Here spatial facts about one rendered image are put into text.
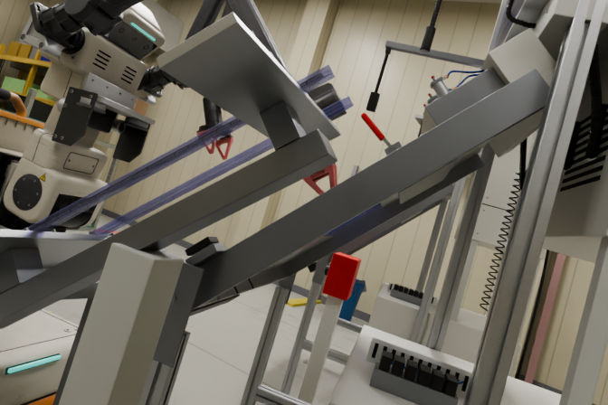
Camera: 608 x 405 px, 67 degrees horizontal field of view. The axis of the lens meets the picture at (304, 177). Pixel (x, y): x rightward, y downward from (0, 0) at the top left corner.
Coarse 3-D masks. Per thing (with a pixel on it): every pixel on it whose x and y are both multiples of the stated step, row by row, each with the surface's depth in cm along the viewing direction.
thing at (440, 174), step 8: (472, 152) 128; (456, 160) 83; (464, 160) 138; (440, 168) 82; (448, 168) 89; (432, 176) 88; (440, 176) 97; (416, 184) 86; (424, 184) 96; (432, 184) 108; (400, 192) 83; (408, 192) 92; (416, 192) 102; (392, 200) 135; (400, 200) 100
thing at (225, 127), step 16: (304, 80) 50; (320, 80) 50; (224, 128) 52; (192, 144) 52; (208, 144) 53; (160, 160) 53; (176, 160) 54; (128, 176) 54; (144, 176) 54; (96, 192) 55; (112, 192) 55; (64, 208) 56; (80, 208) 56; (48, 224) 57
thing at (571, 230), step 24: (600, 72) 94; (576, 120) 101; (576, 144) 96; (600, 144) 83; (576, 168) 91; (600, 168) 79; (576, 192) 88; (600, 192) 77; (552, 216) 99; (576, 216) 84; (600, 216) 74; (552, 240) 103; (576, 240) 88; (600, 240) 77; (600, 264) 71; (600, 288) 70; (600, 312) 70; (576, 336) 72; (600, 336) 69; (576, 360) 70; (600, 360) 69; (576, 384) 69
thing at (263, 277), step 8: (264, 272) 128; (272, 272) 135; (280, 272) 142; (248, 280) 113; (256, 280) 118; (264, 280) 124; (272, 280) 130; (232, 288) 101; (240, 288) 105; (248, 288) 110; (224, 296) 95; (232, 296) 100; (208, 304) 89
